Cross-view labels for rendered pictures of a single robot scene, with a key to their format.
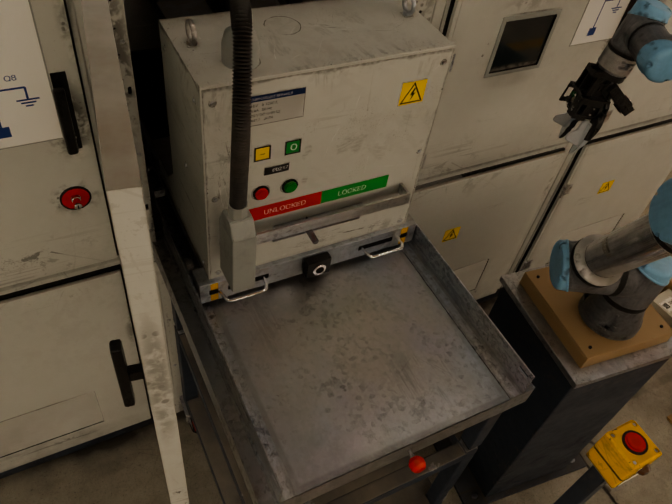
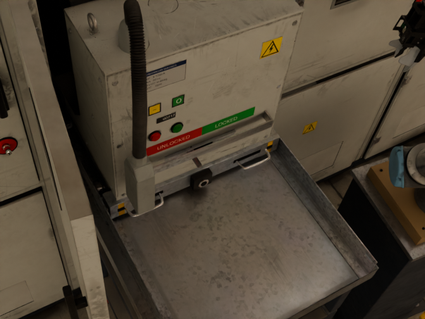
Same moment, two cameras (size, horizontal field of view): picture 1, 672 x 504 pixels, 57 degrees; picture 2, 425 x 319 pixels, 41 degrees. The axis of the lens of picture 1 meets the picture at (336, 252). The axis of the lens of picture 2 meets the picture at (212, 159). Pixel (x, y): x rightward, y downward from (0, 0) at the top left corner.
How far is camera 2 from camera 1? 0.27 m
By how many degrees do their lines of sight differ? 6
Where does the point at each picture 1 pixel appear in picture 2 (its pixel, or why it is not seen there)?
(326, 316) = (211, 220)
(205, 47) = (104, 33)
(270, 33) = (154, 13)
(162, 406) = not seen: outside the picture
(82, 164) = (9, 121)
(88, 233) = (16, 169)
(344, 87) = (216, 54)
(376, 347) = (252, 243)
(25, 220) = not seen: outside the picture
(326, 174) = (205, 114)
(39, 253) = not seen: outside the picture
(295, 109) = (178, 75)
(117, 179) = (75, 210)
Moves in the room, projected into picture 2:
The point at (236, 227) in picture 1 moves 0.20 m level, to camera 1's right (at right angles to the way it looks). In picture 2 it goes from (139, 171) to (228, 181)
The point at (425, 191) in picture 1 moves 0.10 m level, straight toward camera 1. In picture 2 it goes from (286, 99) to (281, 120)
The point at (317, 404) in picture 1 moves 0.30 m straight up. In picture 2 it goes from (209, 294) to (221, 237)
